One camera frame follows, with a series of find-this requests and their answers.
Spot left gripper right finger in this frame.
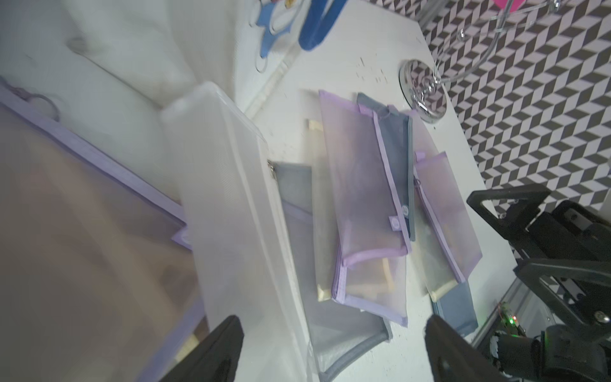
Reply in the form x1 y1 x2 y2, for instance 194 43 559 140
425 315 506 382

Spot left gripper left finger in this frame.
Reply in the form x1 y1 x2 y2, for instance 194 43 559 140
161 315 244 382

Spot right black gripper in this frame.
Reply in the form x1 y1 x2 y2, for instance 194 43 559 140
466 183 611 345

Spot clear white mesh pouch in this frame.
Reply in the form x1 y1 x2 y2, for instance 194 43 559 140
161 82 318 381

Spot large purple trim mesh pouch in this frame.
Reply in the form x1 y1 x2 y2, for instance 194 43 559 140
1 84 205 381

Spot white canvas bag blue handles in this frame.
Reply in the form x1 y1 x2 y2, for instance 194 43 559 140
0 0 349 202

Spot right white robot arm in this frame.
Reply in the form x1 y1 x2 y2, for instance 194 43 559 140
467 184 610 381

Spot small grey blue pouch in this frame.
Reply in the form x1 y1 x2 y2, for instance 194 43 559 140
432 282 478 337

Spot grey mesh flat pouch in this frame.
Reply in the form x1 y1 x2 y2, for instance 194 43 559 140
272 162 393 381

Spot right purple mesh pouch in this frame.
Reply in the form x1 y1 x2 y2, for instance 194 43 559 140
415 152 483 283

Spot purple mesh pencil pouch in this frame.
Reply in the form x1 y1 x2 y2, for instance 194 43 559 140
319 91 411 267

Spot grey blue mesh pouch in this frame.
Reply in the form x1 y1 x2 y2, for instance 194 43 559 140
357 92 415 242

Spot chrome wire stand pink discs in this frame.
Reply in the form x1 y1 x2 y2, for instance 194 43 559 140
398 0 574 125

